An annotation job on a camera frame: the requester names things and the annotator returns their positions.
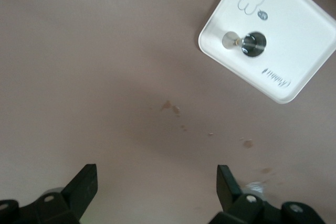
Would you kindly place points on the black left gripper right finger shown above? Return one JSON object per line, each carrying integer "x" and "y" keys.
{"x": 228, "y": 192}

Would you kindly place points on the cream rabbit print tray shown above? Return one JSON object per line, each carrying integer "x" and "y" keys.
{"x": 288, "y": 51}

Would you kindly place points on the steel double jigger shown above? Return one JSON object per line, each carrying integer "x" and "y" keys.
{"x": 252, "y": 44}

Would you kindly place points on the brown table cover sheet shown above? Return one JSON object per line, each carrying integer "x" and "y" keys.
{"x": 105, "y": 77}

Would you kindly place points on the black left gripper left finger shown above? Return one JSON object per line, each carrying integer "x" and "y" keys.
{"x": 78, "y": 195}

